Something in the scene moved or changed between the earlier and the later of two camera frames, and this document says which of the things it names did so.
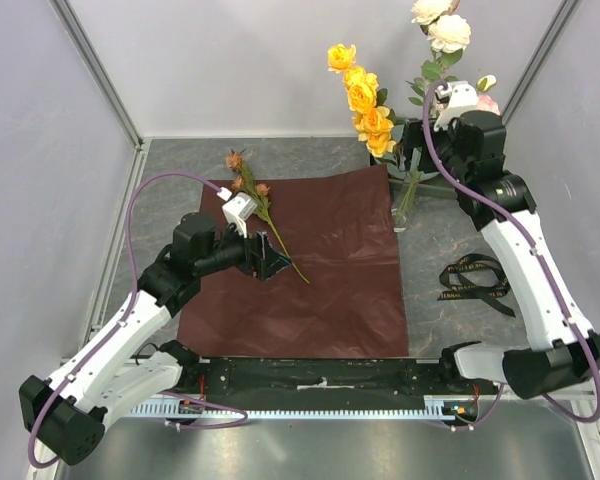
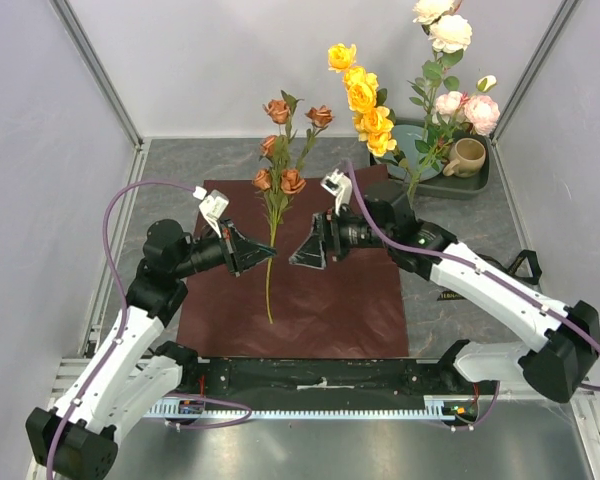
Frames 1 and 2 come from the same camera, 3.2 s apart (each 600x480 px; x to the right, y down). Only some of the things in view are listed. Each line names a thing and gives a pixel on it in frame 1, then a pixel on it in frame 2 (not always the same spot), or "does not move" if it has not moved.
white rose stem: (447, 35) does not move
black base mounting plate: (328, 379) does not move
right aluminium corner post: (535, 65) does not move
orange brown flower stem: (246, 183) -> (280, 157)
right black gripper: (414, 132) -> (326, 230)
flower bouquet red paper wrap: (339, 226) does not move
